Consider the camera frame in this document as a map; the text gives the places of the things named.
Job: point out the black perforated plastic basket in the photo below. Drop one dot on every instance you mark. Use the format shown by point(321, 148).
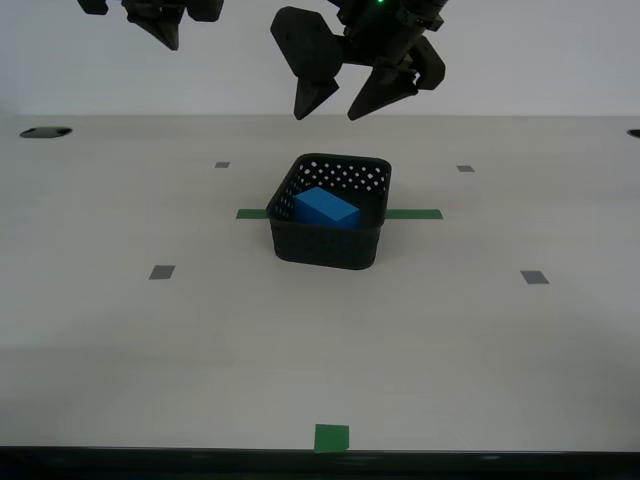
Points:
point(325, 250)

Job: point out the blue rectangular block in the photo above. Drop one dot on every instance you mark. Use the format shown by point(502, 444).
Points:
point(325, 207)

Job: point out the green tape square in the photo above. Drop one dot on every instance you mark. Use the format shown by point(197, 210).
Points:
point(331, 438)

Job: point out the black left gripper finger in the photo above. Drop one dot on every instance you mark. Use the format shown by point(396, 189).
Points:
point(172, 20)
point(150, 22)

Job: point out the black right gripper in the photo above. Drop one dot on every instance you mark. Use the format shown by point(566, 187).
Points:
point(380, 35)

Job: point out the long green tape strip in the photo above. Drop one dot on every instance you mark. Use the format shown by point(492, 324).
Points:
point(415, 214)

